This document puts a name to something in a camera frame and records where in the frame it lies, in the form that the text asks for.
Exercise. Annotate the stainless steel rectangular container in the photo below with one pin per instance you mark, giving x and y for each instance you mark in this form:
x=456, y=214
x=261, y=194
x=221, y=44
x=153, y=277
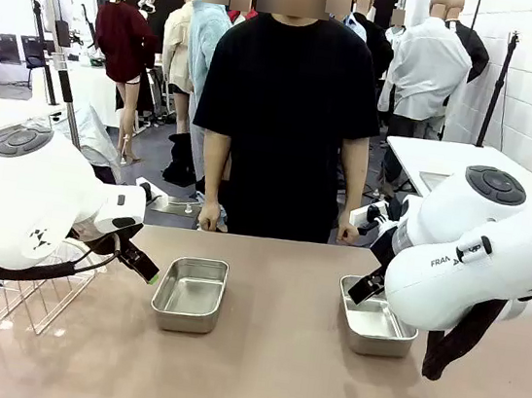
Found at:
x=190, y=292
x=371, y=330

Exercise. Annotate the mannequin in white shirt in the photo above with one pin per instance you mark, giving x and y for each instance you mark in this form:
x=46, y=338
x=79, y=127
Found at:
x=430, y=68

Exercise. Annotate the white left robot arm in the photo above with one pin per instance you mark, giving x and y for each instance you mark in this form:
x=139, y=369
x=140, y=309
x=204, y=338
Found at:
x=27, y=187

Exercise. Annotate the person's right forearm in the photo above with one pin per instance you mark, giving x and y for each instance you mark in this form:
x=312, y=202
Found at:
x=213, y=167

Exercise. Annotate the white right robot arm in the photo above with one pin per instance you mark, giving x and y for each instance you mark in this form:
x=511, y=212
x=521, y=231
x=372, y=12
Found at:
x=473, y=265

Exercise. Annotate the mannequin in cream jacket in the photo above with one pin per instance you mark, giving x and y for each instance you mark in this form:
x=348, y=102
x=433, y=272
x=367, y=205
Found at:
x=177, y=50

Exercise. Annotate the mannequin in red jacket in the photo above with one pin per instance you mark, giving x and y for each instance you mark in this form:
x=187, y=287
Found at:
x=239, y=14

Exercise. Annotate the black tripod stand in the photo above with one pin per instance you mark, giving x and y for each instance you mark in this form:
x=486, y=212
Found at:
x=498, y=92

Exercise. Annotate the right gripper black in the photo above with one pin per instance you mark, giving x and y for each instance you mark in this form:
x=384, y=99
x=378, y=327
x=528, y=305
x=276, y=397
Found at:
x=385, y=239

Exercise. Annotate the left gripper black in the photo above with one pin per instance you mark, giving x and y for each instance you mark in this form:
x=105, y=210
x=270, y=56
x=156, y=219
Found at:
x=130, y=245

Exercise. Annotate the person's left hand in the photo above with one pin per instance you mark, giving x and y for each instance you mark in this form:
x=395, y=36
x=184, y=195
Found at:
x=349, y=233

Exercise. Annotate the person's left forearm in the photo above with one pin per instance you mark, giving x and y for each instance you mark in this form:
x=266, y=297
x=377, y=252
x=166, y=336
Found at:
x=352, y=181

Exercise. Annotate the white table with metal legs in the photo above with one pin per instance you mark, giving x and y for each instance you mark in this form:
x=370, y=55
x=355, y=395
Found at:
x=448, y=156

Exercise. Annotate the person in black t-shirt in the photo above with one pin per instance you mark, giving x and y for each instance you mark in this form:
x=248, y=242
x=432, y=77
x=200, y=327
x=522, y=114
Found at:
x=285, y=128

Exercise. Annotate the mannequin in black white jacket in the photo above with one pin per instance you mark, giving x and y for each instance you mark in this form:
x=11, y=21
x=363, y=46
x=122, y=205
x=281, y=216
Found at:
x=476, y=55

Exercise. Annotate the person's right hand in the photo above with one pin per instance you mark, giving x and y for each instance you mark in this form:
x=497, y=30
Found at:
x=210, y=216

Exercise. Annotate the mannequin in maroon shirt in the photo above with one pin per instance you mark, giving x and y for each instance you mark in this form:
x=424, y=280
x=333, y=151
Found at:
x=124, y=43

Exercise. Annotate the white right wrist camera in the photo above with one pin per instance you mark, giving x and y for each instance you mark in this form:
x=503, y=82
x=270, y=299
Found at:
x=364, y=214

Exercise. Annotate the slanted metal pole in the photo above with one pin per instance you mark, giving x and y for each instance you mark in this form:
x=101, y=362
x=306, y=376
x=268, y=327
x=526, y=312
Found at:
x=60, y=64

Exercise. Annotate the black light stand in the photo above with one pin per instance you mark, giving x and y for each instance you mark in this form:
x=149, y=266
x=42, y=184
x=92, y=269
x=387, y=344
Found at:
x=44, y=57

